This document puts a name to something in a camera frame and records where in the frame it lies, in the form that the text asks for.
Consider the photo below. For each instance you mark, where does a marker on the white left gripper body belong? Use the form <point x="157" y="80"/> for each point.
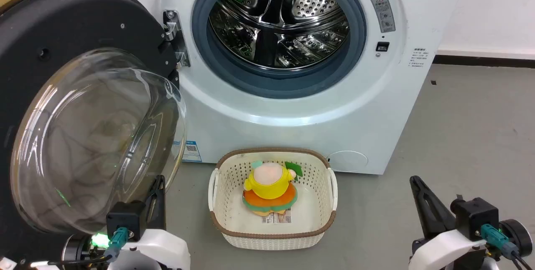
<point x="159" y="249"/>

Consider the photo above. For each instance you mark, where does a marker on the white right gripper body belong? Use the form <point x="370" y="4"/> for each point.
<point x="443" y="249"/>

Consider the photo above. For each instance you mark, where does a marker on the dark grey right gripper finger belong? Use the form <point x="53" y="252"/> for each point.
<point x="430" y="207"/>

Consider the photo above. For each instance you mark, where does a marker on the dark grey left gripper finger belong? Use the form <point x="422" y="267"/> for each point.
<point x="150" y="207"/>
<point x="161" y="203"/>

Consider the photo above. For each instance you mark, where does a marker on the black washer door with glass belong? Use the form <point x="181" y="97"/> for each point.
<point x="62" y="19"/>

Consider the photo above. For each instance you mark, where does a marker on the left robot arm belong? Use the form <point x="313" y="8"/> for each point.
<point x="75" y="249"/>

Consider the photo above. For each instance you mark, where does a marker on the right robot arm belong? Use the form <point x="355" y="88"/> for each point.
<point x="518" y="236"/>

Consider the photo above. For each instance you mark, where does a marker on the clear glass door bowl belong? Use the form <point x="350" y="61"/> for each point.
<point x="96" y="136"/>

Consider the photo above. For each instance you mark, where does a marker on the white front-load washing machine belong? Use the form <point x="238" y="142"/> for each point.
<point x="292" y="111"/>

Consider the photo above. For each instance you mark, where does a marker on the metal door hinge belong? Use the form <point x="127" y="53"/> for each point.
<point x="175" y="38"/>

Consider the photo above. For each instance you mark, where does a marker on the black door latch socket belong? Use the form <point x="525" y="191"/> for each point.
<point x="382" y="46"/>

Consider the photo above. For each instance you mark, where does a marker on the blue QR code sticker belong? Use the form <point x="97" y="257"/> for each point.
<point x="191" y="151"/>

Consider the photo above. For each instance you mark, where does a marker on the cream laundry basket brown rim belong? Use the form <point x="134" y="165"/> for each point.
<point x="234" y="220"/>

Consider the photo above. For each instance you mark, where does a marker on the round white filter cover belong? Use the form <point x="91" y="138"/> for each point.
<point x="347" y="161"/>

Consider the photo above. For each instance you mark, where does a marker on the yellow orange plush doll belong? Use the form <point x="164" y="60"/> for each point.
<point x="269" y="190"/>

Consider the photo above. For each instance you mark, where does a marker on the white paper doll tag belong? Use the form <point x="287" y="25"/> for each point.
<point x="278" y="218"/>

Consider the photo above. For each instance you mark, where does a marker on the small text label sticker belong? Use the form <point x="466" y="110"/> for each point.
<point x="419" y="58"/>

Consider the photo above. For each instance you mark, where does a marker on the grey warning label sticker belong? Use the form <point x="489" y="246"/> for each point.
<point x="383" y="13"/>

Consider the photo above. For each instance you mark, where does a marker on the stainless steel perforated drum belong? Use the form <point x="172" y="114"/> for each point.
<point x="288" y="23"/>

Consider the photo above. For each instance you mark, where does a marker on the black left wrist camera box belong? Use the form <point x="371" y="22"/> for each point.
<point x="124" y="220"/>

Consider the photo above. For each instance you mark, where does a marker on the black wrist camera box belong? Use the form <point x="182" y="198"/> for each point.
<point x="124" y="220"/>
<point x="476" y="217"/>

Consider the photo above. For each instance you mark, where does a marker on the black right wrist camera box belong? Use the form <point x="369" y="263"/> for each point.
<point x="476" y="217"/>

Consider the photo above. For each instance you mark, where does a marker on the dark wall baseboard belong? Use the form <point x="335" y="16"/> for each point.
<point x="485" y="61"/>

